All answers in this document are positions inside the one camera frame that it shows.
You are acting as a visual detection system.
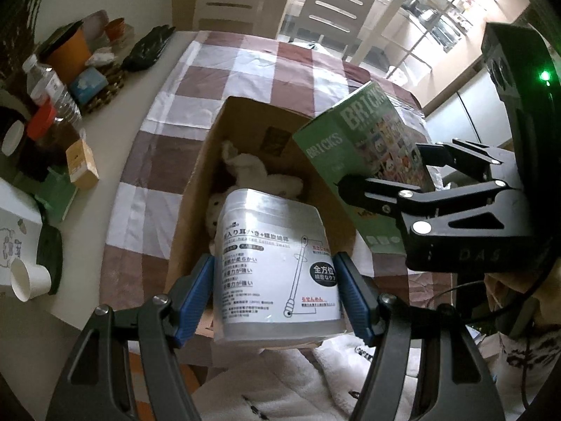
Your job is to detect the white plush toy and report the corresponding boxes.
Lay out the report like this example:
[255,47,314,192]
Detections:
[206,139,305,250]

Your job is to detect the dark green pouch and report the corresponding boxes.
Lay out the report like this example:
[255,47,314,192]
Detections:
[36,225,63,295]

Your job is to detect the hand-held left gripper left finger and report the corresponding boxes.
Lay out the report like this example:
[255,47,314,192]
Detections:
[46,253,216,421]

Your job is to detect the crumpled white tissue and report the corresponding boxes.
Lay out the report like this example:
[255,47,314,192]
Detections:
[85,48,117,67]

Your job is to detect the pink bowl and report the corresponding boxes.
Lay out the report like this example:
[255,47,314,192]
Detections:
[81,10,110,38]

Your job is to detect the slatted dining chair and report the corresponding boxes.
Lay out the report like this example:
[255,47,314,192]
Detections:
[276,0,378,60]

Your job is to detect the cotton swab container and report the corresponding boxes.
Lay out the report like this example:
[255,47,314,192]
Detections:
[213,188,345,346]

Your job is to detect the woven brown mat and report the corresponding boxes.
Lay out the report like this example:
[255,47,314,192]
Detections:
[83,64,128,115]

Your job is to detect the clear water bottle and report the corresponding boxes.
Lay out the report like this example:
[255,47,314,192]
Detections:
[23,55,84,128]

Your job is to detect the white paper cup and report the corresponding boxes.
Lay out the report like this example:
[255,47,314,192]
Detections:
[9,258,52,302]

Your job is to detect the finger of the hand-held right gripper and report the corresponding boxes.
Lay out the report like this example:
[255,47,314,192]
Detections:
[338,174,520,240]
[415,139,517,190]

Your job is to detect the brown cardboard box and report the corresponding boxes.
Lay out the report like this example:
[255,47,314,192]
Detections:
[164,95,358,343]

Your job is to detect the black glove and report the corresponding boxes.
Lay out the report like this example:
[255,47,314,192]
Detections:
[120,25,176,72]

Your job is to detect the orange plant pot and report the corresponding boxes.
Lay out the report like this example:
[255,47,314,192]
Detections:
[39,26,90,84]

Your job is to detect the white printed paper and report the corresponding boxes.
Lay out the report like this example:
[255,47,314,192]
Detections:
[0,178,43,292]

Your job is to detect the brown white checkered tablecloth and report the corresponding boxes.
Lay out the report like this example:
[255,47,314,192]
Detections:
[100,31,439,312]

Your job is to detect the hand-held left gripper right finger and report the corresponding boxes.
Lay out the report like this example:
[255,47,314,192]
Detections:
[335,252,511,421]

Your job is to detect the blue tissue pack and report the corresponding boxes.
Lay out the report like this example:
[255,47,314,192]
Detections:
[69,68,108,105]

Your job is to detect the green toy bricks box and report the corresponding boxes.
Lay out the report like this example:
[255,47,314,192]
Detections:
[292,80,434,255]

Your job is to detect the white fleece garment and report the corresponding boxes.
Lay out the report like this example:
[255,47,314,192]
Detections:
[193,338,421,421]

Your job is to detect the black cable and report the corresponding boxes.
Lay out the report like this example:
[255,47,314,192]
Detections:
[434,281,542,406]

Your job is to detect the terracotta pot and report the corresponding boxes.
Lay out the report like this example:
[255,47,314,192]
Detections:
[104,18,127,41]

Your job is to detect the green packet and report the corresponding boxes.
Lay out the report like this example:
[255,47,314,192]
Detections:
[34,171,79,222]

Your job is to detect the glass paned partition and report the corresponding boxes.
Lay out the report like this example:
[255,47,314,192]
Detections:
[342,0,531,97]

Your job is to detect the red lidded jar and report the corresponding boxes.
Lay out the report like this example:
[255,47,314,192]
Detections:
[26,104,57,139]

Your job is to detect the white drawer cabinet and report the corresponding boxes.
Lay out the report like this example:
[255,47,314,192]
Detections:
[193,0,303,38]

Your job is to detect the small tan cardboard box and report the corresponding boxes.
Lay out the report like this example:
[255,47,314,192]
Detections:
[66,139,100,190]

